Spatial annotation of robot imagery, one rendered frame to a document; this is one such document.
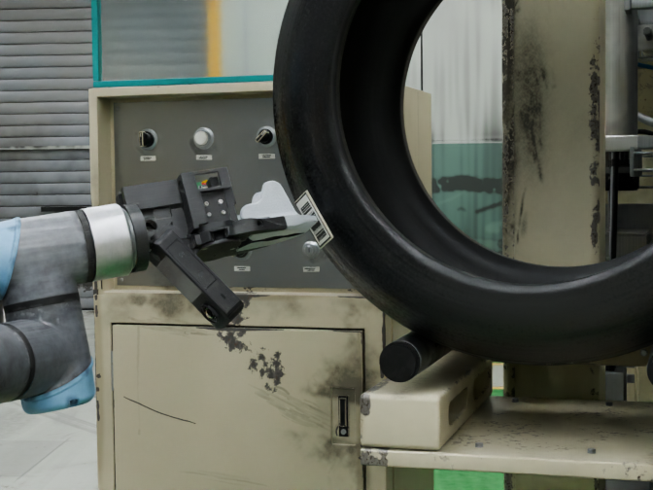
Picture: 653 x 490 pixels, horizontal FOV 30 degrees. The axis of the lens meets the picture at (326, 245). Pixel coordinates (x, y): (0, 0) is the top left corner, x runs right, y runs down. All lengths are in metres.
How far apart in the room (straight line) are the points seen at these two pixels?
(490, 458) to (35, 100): 9.75
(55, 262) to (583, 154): 0.74
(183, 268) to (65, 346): 0.14
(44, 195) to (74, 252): 9.64
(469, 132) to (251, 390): 8.41
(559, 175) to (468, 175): 8.74
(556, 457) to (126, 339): 1.11
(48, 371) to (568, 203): 0.76
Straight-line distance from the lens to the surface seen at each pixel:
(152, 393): 2.23
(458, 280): 1.28
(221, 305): 1.25
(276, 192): 1.32
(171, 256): 1.25
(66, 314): 1.22
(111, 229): 1.24
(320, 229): 1.34
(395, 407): 1.33
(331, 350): 2.10
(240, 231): 1.26
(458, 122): 10.46
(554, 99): 1.65
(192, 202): 1.27
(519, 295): 1.27
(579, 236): 1.64
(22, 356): 1.16
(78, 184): 10.78
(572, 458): 1.31
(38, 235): 1.22
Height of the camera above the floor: 1.10
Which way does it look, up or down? 3 degrees down
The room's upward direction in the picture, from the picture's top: 1 degrees counter-clockwise
